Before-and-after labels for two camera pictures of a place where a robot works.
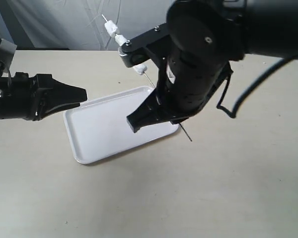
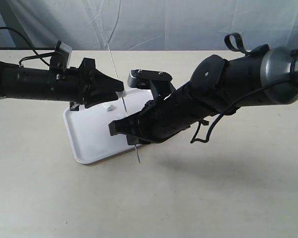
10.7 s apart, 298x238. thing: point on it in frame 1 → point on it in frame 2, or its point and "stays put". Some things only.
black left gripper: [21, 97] → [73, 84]
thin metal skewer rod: [155, 87] → [122, 97]
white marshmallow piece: [111, 27] → [108, 107]
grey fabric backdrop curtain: [75, 24] stays put
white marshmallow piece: [140, 68] → [121, 93]
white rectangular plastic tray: [99, 128] stays put
